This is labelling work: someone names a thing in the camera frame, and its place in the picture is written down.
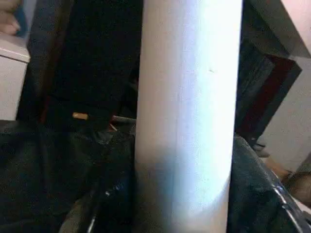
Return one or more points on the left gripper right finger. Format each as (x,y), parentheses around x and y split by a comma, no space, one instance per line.
(250,194)

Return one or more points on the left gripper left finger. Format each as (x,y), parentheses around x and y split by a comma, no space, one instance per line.
(119,194)

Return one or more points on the small beige block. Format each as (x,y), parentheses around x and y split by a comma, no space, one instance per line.
(80,116)

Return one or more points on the black television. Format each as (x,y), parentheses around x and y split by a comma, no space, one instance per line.
(267,85)

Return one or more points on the black plastic mat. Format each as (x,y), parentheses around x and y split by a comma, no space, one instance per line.
(36,170)

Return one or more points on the white plastic table leg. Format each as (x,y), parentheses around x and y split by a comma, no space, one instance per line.
(187,97)

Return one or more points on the white cabinet with glass doors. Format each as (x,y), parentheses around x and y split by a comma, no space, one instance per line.
(12,80)

